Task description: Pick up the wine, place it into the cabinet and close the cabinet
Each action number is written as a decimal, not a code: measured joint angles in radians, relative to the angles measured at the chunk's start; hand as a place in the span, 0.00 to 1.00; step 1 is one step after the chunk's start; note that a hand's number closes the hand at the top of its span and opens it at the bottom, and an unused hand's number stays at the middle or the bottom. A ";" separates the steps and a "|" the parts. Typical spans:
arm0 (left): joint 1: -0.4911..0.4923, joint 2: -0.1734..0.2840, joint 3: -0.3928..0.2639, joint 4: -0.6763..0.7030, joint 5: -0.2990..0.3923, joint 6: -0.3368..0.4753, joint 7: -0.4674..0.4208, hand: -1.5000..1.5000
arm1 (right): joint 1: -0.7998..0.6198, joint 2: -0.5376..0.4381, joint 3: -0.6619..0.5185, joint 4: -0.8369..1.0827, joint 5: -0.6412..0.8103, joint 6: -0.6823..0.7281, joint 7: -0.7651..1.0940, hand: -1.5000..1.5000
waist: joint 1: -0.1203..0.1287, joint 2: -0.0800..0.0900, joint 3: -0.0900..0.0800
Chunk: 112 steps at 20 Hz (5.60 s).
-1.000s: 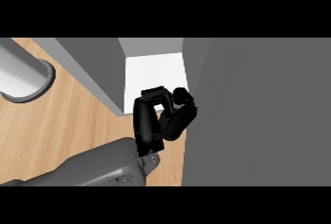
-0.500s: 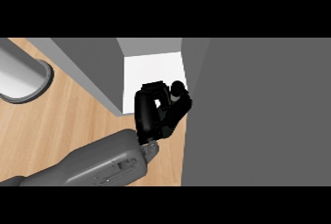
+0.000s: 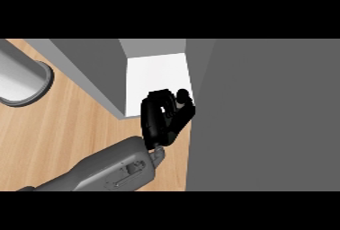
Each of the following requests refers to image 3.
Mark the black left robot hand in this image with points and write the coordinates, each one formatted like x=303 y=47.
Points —
x=152 y=119

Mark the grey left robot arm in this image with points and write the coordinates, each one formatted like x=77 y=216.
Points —
x=111 y=167

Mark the grey cabinet with white inside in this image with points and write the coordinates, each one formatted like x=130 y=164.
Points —
x=89 y=68

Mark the large flat dark grey door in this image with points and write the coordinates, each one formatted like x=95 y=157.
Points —
x=265 y=119

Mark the grey rounded appliance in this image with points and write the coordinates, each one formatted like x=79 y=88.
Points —
x=19 y=81

